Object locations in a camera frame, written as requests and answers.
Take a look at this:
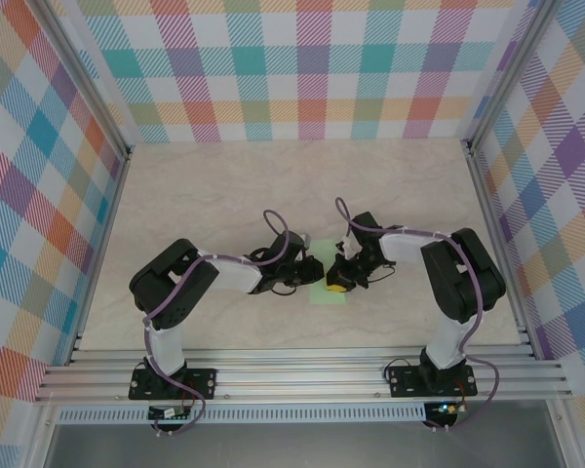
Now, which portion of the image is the light green paper sheet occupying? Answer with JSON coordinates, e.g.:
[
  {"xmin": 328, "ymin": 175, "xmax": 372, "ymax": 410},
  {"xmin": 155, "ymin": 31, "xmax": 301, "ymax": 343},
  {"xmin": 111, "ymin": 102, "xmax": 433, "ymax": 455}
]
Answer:
[{"xmin": 307, "ymin": 239, "xmax": 348, "ymax": 307}]

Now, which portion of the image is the circuit board with lit LED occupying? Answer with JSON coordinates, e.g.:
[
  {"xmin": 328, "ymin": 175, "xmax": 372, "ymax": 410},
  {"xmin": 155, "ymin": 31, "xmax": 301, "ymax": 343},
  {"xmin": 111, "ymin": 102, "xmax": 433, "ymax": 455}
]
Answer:
[{"xmin": 431, "ymin": 401, "xmax": 470, "ymax": 417}]

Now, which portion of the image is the grey metal panel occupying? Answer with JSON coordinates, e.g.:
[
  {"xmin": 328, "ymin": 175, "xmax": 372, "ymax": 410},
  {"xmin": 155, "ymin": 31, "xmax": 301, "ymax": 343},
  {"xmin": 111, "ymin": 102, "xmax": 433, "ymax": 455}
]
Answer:
[{"xmin": 43, "ymin": 421, "xmax": 566, "ymax": 468}]

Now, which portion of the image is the black circuit board white label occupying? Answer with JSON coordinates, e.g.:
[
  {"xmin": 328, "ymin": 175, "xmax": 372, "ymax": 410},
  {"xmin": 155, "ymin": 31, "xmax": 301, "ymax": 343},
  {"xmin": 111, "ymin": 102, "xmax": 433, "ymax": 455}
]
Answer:
[{"xmin": 148, "ymin": 406, "xmax": 192, "ymax": 421}]

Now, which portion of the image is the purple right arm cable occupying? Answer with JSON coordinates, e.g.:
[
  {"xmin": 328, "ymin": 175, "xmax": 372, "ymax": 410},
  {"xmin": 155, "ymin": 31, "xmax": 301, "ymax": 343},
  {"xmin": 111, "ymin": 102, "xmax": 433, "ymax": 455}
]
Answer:
[{"xmin": 334, "ymin": 196, "xmax": 501, "ymax": 433}]

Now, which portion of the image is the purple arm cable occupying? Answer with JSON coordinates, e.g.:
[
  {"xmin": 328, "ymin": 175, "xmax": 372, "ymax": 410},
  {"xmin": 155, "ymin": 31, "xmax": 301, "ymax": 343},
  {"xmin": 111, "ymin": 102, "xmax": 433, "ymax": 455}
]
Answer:
[
  {"xmin": 143, "ymin": 209, "xmax": 290, "ymax": 437},
  {"xmin": 334, "ymin": 196, "xmax": 501, "ymax": 433}
]

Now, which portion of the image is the narrow aluminium rail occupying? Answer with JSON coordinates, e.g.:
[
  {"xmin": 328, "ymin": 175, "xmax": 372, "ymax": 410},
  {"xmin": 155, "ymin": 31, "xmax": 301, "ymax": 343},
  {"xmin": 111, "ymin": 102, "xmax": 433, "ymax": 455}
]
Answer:
[{"xmin": 67, "ymin": 346, "xmax": 538, "ymax": 368}]

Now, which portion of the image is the thin black cable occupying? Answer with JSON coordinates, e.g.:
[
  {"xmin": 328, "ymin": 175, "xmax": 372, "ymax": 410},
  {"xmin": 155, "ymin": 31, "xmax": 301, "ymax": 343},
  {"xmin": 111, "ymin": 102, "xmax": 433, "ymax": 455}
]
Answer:
[{"xmin": 383, "ymin": 354, "xmax": 423, "ymax": 387}]

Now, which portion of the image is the wide aluminium rail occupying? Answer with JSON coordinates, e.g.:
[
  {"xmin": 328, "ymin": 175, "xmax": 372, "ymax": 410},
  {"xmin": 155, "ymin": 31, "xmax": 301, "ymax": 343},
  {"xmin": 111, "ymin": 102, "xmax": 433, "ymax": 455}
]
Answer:
[{"xmin": 32, "ymin": 365, "xmax": 575, "ymax": 405}]

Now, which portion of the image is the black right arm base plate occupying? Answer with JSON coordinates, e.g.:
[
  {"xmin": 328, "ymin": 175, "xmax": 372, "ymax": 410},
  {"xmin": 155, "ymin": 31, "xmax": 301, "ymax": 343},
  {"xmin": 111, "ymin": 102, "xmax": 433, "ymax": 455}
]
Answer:
[{"xmin": 387, "ymin": 366, "xmax": 479, "ymax": 399}]

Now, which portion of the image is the slim aluminium frame bar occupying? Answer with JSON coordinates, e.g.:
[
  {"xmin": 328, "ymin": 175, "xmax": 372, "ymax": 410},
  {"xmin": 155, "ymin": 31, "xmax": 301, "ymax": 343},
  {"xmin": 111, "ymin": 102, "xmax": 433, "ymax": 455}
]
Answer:
[
  {"xmin": 465, "ymin": 140, "xmax": 540, "ymax": 361},
  {"xmin": 65, "ymin": 145, "xmax": 134, "ymax": 367}
]

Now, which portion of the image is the white slotted cable duct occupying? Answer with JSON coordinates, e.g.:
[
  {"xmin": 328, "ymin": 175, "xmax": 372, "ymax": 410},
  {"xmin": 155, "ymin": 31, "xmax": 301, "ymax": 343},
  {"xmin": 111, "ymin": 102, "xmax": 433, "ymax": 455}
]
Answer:
[{"xmin": 57, "ymin": 403, "xmax": 464, "ymax": 425}]

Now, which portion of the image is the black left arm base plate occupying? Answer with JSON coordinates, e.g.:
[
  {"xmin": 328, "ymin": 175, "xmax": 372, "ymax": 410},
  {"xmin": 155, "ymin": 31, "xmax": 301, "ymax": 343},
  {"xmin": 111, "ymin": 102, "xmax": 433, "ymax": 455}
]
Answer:
[{"xmin": 129, "ymin": 369, "xmax": 218, "ymax": 402}]

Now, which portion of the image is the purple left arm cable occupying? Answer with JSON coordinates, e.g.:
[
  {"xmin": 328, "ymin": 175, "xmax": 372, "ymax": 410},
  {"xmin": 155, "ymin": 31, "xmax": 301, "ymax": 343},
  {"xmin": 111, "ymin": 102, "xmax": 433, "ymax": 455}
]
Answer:
[{"xmin": 143, "ymin": 209, "xmax": 290, "ymax": 437}]

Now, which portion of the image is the thin red wire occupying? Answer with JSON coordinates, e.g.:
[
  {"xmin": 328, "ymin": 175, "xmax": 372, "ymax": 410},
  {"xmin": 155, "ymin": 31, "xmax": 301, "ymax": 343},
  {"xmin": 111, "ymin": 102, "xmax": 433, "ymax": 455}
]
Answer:
[
  {"xmin": 452, "ymin": 381, "xmax": 471, "ymax": 410},
  {"xmin": 179, "ymin": 381, "xmax": 200, "ymax": 414}
]

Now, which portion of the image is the aluminium frame post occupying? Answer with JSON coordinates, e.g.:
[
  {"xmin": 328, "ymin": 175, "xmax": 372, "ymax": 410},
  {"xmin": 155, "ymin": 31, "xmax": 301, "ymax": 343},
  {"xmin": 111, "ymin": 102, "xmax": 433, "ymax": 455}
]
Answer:
[
  {"xmin": 547, "ymin": 398, "xmax": 582, "ymax": 468},
  {"xmin": 461, "ymin": 0, "xmax": 561, "ymax": 156},
  {"xmin": 31, "ymin": 0, "xmax": 133, "ymax": 160},
  {"xmin": 22, "ymin": 403, "xmax": 59, "ymax": 468}
]

